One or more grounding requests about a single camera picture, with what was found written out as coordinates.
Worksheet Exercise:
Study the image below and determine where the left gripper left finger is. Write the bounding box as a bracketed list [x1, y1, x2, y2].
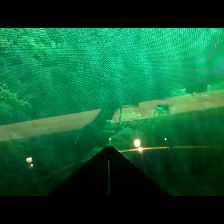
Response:
[48, 145, 109, 197]

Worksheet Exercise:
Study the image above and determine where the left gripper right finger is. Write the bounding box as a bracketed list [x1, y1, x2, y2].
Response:
[108, 145, 170, 197]

